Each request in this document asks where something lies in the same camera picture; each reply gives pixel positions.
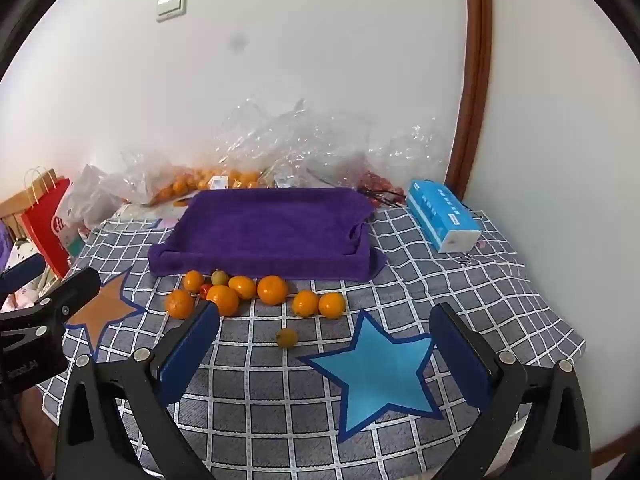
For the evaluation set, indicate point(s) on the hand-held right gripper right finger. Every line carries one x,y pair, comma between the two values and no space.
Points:
460,355

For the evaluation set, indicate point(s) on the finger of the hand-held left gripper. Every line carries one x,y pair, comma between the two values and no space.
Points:
75,292
22,271

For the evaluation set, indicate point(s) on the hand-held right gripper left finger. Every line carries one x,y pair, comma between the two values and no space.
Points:
190,352

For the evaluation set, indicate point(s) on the orange mandarin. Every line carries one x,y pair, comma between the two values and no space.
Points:
224,301
179,304
332,305
272,290
305,303
243,287
193,281

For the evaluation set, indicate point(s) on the small yellow-green citrus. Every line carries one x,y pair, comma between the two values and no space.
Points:
286,337
219,277

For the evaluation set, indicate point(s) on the purple towel covered tray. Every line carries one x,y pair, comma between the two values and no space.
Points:
270,230

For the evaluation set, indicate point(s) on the red paper bag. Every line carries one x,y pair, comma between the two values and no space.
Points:
42,240

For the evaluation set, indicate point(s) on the white plastic bag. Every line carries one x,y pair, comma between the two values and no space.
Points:
87,195

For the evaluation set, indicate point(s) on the grey grid blanket with stars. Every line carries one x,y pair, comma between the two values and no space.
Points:
280,410

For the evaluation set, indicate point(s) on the blue tissue pack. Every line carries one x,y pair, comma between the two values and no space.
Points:
440,205

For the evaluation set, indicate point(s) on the plastic bag of red tomatoes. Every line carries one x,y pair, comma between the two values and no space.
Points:
380,194

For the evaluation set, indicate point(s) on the clear bag of red tomatoes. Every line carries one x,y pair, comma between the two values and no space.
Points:
400,160

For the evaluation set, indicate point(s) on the labelled clear bag of mandarins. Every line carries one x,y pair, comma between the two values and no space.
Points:
280,150

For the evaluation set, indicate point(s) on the brown wooden door frame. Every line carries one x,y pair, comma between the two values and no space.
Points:
475,60

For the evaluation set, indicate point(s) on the white light switch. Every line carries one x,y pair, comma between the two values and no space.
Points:
171,4

